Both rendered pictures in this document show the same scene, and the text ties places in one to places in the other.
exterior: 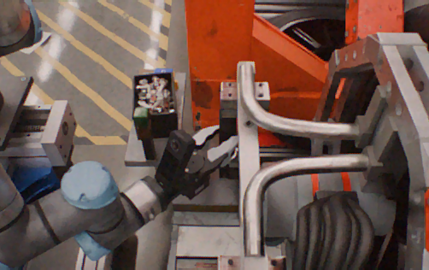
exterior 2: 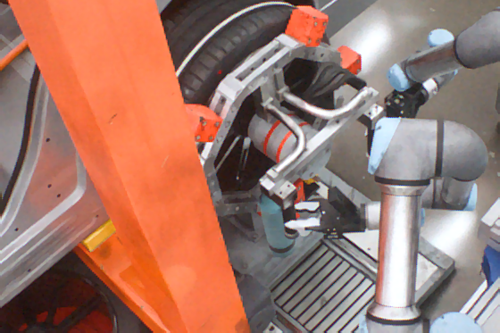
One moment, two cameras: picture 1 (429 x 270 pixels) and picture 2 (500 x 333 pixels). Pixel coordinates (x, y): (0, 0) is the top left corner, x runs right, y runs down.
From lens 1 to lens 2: 1.87 m
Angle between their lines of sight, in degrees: 69
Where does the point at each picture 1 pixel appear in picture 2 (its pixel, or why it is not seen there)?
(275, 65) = not seen: hidden behind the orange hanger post
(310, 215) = (337, 79)
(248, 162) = (327, 132)
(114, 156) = not seen: outside the picture
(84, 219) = not seen: hidden behind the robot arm
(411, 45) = (234, 78)
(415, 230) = (312, 53)
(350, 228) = (330, 67)
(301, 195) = (307, 129)
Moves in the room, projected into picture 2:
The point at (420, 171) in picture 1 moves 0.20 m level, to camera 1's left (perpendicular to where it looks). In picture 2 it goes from (300, 47) to (359, 82)
